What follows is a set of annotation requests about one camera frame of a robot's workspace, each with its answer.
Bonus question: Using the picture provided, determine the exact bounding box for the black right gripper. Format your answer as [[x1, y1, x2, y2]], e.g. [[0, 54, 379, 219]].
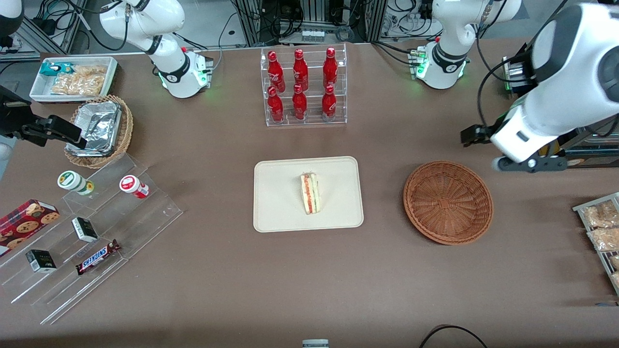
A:
[[0, 86, 88, 149]]

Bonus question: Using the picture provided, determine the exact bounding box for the triangular sandwich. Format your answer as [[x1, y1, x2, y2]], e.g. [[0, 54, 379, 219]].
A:
[[300, 172, 321, 215]]

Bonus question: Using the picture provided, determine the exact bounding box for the brown wicker basket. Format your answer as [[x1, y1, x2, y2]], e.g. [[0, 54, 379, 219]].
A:
[[403, 160, 494, 245]]

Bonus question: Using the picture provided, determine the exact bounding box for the light wicker basket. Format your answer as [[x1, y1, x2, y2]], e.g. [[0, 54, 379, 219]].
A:
[[64, 95, 133, 169]]

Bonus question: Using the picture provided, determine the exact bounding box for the grey snack tray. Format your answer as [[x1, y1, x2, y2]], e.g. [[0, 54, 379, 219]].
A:
[[573, 192, 619, 296]]

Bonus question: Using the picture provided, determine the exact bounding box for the cream rectangular tray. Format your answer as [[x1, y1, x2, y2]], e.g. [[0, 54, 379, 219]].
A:
[[253, 156, 364, 233]]

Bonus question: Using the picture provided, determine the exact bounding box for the white plastic bin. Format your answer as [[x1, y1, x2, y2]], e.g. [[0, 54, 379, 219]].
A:
[[30, 57, 119, 104]]

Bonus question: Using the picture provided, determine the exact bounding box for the stack of foil trays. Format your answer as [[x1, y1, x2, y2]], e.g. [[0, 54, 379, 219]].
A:
[[67, 101, 122, 157]]

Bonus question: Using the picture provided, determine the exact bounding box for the clear bag of chips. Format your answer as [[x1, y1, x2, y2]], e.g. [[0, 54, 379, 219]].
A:
[[51, 75, 104, 96], [73, 65, 108, 83]]

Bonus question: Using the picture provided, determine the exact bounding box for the green sunflower lid cup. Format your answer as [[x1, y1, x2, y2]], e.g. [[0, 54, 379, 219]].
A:
[[58, 170, 95, 196]]

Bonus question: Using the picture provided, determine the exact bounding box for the teal snack packet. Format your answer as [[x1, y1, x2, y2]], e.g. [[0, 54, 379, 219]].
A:
[[40, 62, 73, 78]]

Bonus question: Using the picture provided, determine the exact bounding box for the metal connector box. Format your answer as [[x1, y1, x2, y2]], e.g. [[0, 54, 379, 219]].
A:
[[502, 56, 537, 93]]

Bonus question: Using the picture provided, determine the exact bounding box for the red tartan cookie box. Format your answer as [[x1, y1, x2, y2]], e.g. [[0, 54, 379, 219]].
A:
[[0, 199, 60, 257]]

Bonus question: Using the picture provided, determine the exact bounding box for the red lid yogurt cup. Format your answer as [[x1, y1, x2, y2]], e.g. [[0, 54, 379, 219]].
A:
[[119, 175, 149, 199]]

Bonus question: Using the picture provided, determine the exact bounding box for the black box white label side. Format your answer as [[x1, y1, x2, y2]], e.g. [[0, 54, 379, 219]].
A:
[[72, 217, 99, 243]]

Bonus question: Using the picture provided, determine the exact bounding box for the black metal stand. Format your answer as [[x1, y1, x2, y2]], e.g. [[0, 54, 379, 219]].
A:
[[546, 114, 619, 170]]

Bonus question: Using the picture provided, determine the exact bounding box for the clear acrylic stepped shelf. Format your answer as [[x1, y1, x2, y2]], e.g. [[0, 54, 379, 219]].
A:
[[0, 152, 183, 325]]

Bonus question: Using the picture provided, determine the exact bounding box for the black box gold Face print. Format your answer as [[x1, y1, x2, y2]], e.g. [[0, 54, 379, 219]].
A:
[[26, 249, 57, 274]]

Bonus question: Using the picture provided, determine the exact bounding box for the Snickers chocolate bar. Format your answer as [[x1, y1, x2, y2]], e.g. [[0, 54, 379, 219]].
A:
[[76, 240, 121, 276]]

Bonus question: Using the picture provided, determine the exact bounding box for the red cola bottle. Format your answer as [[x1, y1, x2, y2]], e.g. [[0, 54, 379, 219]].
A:
[[323, 47, 338, 87], [293, 49, 309, 91], [267, 51, 286, 92], [292, 85, 308, 120], [267, 87, 284, 123], [322, 85, 337, 121]]

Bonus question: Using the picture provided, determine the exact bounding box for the clear acrylic bottle rack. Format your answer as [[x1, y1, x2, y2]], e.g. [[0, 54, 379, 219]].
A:
[[260, 43, 348, 127]]

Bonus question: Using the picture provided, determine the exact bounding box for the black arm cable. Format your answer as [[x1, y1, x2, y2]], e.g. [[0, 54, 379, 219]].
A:
[[476, 46, 532, 129]]

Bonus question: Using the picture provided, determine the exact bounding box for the aluminium rail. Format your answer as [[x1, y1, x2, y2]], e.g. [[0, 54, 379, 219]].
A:
[[0, 17, 68, 61]]

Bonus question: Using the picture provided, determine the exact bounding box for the black cable loop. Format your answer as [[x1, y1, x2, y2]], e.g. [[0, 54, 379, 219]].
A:
[[418, 324, 489, 348]]

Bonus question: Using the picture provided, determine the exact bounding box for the aluminium profile frame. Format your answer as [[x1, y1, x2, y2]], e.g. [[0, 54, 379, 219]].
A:
[[232, 0, 387, 46]]

